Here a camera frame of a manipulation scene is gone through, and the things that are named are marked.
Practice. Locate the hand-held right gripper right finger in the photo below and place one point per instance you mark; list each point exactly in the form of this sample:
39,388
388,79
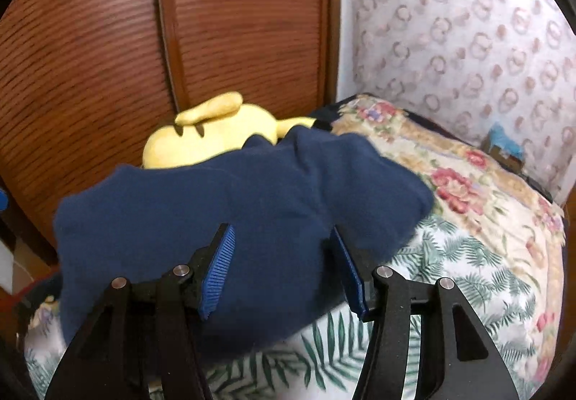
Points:
348,278

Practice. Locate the navy printed t-shirt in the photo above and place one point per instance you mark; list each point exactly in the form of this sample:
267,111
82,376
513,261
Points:
247,184

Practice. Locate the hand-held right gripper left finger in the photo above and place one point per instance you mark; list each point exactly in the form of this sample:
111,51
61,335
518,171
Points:
218,274

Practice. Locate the wooden louvered wardrobe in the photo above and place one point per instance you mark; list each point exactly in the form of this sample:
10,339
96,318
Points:
90,45

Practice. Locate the yellow plush toy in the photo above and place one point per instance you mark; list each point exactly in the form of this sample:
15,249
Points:
216,125

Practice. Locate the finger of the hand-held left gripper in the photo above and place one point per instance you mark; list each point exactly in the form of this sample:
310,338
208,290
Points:
2,200

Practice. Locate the blue crumpled cloth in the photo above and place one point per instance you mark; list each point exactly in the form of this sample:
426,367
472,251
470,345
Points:
504,143

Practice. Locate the floral blanket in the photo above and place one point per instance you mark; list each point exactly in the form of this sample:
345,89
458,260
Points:
472,247

